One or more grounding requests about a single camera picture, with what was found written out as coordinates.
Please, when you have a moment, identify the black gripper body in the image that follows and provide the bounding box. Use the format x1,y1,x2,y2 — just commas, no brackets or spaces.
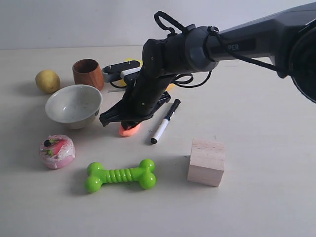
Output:
122,68,172,121

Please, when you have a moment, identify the orange putty lump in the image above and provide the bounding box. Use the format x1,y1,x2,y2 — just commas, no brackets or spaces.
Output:
119,124,141,137

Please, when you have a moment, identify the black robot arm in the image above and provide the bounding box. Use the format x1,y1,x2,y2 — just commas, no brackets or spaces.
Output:
99,3,316,130

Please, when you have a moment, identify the yellow foam cube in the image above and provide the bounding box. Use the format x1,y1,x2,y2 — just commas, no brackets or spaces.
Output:
120,58,143,86

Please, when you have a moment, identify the orange foam wedge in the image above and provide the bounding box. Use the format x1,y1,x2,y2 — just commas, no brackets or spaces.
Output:
166,84,175,91

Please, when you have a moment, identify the black white marker pen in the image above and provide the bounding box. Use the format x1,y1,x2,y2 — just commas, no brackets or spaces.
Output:
150,99,181,145

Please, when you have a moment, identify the white ceramic bowl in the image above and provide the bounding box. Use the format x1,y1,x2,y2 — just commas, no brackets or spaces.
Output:
45,84,103,129

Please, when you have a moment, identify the green bone dog toy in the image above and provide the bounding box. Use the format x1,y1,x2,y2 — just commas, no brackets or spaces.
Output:
84,159,157,193

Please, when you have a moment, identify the brown wooden cup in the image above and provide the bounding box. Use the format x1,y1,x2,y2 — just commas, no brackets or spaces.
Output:
72,59,104,91

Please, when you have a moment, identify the pink toy cake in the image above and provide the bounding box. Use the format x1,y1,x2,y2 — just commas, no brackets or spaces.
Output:
39,135,76,169

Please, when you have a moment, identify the yellow lemon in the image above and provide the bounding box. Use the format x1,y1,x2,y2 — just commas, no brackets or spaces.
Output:
35,70,61,94

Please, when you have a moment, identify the light wooden block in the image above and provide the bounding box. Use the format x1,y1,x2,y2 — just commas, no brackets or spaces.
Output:
187,139,225,187

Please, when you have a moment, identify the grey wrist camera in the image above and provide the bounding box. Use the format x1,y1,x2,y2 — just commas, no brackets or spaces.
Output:
101,62,126,83

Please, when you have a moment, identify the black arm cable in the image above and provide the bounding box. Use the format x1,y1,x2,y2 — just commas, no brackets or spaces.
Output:
108,11,287,89

